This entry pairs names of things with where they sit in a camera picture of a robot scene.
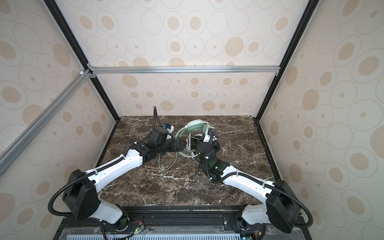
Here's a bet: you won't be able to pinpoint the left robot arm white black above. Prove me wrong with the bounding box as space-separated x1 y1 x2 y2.
48 138 186 231

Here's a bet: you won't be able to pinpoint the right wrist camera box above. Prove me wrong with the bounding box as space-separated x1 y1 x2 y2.
203 127 217 143

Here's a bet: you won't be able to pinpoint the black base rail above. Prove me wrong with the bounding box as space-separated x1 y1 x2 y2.
54 205 311 240

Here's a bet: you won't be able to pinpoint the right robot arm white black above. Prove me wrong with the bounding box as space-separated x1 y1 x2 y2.
196 142 314 234

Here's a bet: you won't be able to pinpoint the left slanted aluminium frame bar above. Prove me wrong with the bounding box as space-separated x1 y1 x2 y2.
1 70 91 175

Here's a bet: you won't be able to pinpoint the horizontal aluminium frame bar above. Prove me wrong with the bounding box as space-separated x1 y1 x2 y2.
90 66 281 74

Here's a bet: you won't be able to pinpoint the mint green headphones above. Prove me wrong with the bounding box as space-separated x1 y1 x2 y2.
175 120 213 158

